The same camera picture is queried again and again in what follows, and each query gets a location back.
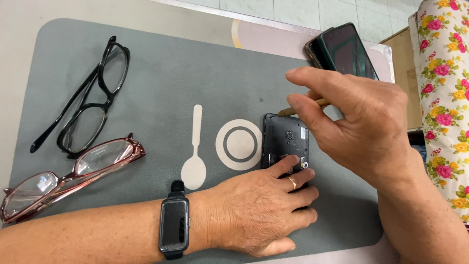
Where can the person's right hand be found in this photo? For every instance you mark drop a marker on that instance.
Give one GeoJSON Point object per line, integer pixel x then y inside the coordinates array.
{"type": "Point", "coordinates": [366, 124]}

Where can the person's left hand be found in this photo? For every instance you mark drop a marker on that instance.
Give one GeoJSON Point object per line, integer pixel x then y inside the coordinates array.
{"type": "Point", "coordinates": [249, 212]}

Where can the gold-coloured thin tool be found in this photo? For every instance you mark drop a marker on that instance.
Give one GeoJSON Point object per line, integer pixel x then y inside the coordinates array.
{"type": "Point", "coordinates": [293, 110]}

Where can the black phone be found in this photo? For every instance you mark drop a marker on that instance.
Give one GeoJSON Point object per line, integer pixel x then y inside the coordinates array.
{"type": "Point", "coordinates": [282, 145]}

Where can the wooden board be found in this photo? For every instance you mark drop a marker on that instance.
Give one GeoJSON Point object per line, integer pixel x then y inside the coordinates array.
{"type": "Point", "coordinates": [403, 73]}

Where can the black smartwatch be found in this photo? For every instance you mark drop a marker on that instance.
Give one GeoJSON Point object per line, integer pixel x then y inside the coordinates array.
{"type": "Point", "coordinates": [174, 223]}

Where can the dark green phone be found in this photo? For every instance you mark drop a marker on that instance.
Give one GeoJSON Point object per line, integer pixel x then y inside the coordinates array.
{"type": "Point", "coordinates": [346, 49]}

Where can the floral cloth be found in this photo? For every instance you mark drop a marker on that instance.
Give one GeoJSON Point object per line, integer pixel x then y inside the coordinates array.
{"type": "Point", "coordinates": [445, 102]}

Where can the brown phone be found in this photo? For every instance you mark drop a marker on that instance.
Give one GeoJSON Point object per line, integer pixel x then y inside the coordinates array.
{"type": "Point", "coordinates": [312, 49]}

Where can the beige and pink mat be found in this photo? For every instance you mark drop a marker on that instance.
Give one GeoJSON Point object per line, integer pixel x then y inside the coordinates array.
{"type": "Point", "coordinates": [271, 36]}

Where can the grey mat with spoon print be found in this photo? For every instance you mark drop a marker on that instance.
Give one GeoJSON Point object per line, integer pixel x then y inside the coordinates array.
{"type": "Point", "coordinates": [165, 73]}

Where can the red-framed glasses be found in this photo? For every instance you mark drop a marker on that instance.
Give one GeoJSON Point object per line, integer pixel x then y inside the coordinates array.
{"type": "Point", "coordinates": [73, 176]}

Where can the black-framed glasses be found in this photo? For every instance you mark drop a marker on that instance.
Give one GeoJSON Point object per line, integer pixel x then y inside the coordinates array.
{"type": "Point", "coordinates": [84, 110]}

